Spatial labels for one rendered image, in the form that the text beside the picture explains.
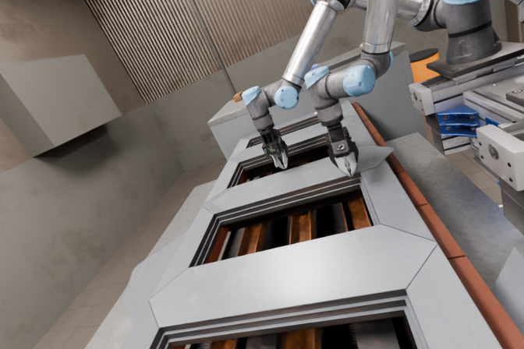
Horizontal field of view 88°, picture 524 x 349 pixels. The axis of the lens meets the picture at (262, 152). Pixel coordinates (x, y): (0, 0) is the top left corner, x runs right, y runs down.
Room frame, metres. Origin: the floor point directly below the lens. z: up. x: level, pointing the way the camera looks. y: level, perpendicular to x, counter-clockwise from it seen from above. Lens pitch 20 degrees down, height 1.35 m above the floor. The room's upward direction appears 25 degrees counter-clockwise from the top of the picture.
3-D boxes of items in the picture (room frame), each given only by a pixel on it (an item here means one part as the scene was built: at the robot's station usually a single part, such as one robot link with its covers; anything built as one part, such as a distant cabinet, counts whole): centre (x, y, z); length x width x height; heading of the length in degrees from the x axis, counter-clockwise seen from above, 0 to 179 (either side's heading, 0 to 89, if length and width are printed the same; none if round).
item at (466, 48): (0.88, -0.80, 1.09); 0.15 x 0.15 x 0.10
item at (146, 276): (0.88, 0.58, 0.77); 0.45 x 0.20 x 0.04; 163
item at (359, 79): (0.72, -0.31, 1.17); 0.11 x 0.11 x 0.08; 31
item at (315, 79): (0.80, -0.24, 1.17); 0.09 x 0.08 x 0.11; 31
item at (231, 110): (1.98, -0.45, 1.03); 1.30 x 0.60 x 0.04; 73
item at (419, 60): (2.95, -2.06, 0.29); 0.38 x 0.37 x 0.58; 161
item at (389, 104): (1.71, -0.37, 0.51); 1.30 x 0.04 x 1.01; 73
